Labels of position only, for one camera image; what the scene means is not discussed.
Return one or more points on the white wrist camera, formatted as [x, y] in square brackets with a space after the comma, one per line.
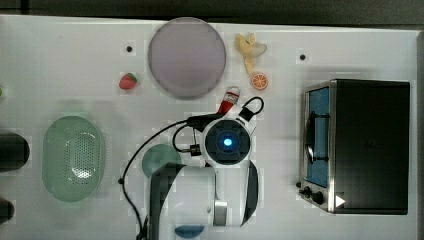
[247, 118]

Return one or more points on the large pink strawberry toy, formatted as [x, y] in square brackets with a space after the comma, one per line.
[128, 81]

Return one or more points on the black frying pan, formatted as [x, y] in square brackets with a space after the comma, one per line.
[14, 152]

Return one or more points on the peeled toy banana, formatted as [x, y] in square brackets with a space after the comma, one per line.
[249, 49]

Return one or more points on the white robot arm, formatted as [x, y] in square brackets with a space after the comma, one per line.
[185, 201]

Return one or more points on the silver toaster oven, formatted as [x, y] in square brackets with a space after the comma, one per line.
[355, 146]

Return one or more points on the red ketchup bottle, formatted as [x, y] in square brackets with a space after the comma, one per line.
[230, 98]

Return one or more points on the green plastic strainer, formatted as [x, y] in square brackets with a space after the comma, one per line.
[73, 158]

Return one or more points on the grey round plate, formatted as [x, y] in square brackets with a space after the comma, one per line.
[187, 57]

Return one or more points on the orange slice toy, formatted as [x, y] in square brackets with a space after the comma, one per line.
[259, 81]

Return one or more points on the green mug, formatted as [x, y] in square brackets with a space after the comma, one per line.
[157, 156]

